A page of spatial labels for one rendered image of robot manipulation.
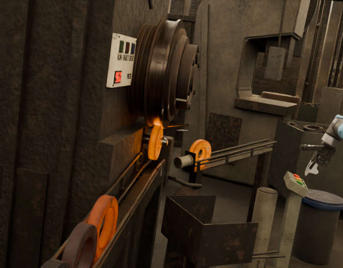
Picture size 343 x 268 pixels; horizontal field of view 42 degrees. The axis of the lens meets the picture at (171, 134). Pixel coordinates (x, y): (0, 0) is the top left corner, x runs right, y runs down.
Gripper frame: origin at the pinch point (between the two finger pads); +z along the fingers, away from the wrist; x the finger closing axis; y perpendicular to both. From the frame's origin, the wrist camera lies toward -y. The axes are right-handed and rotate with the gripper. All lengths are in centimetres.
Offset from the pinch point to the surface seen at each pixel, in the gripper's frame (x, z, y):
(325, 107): 375, -37, 64
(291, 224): 2.1, 30.5, 9.6
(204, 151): -14, 15, -55
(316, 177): 136, 19, 42
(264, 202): -2.6, 26.2, -11.2
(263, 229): -2.8, 40.2, -3.5
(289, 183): -3.6, 9.3, -5.3
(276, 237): 70, 63, 24
